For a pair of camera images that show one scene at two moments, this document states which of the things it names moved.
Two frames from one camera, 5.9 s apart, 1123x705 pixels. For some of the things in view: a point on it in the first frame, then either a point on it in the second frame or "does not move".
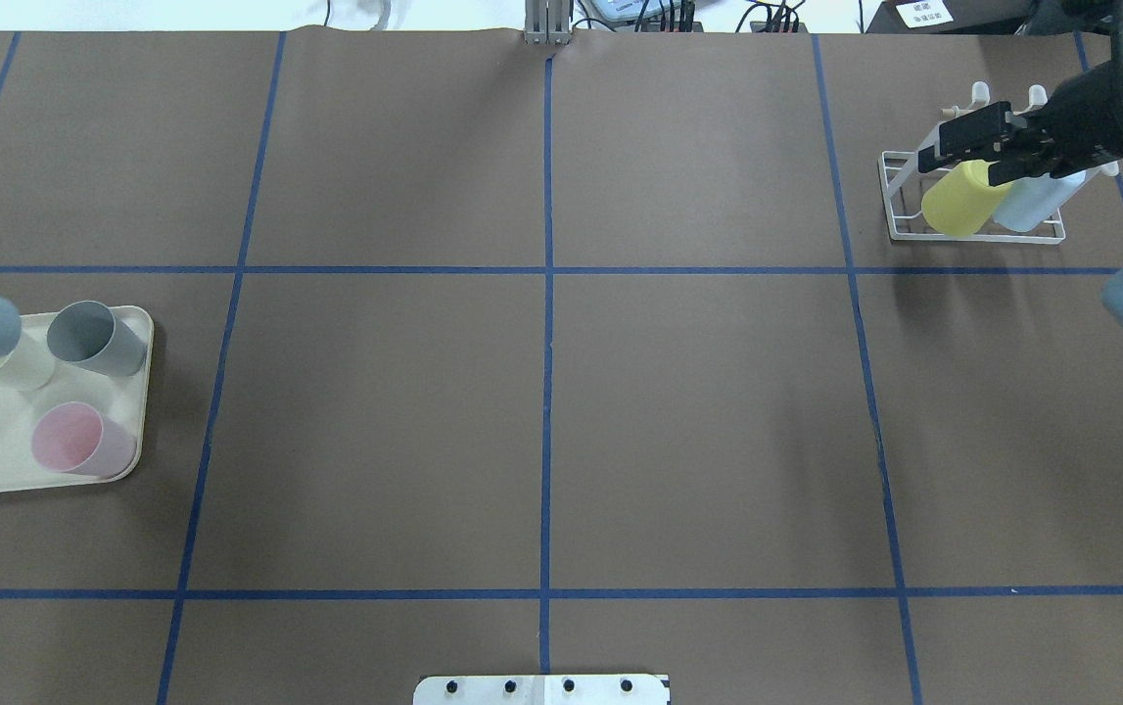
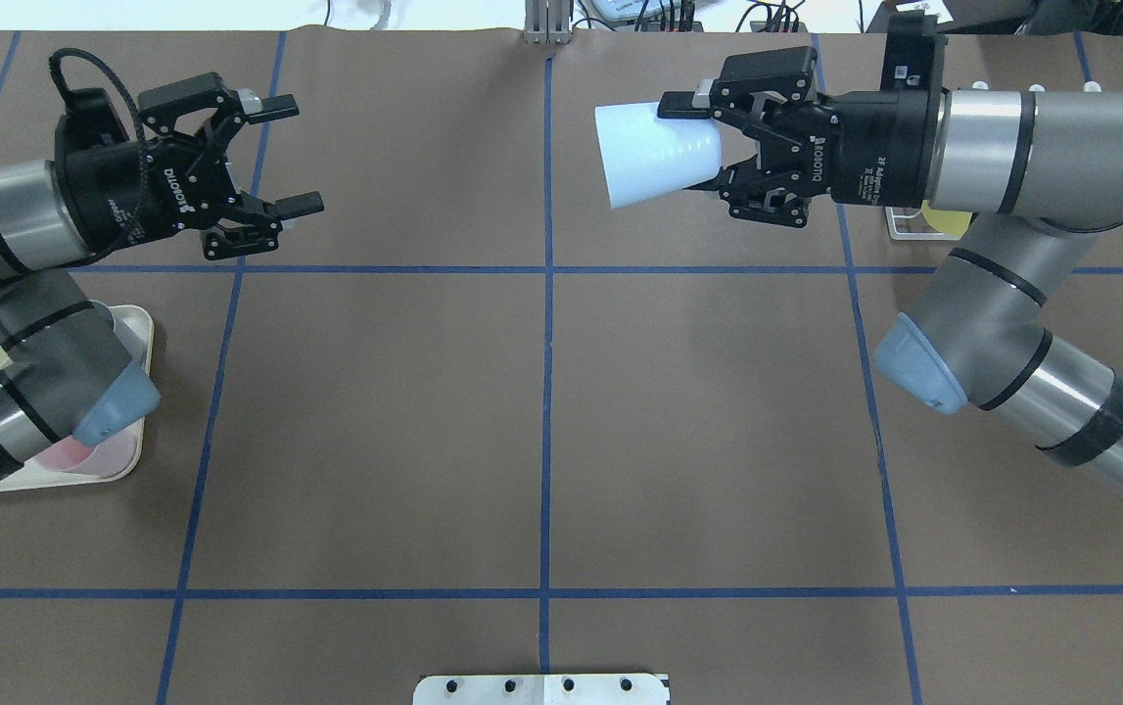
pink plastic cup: [72, 437] does not move
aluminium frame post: [547, 22] does not move
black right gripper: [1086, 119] → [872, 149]
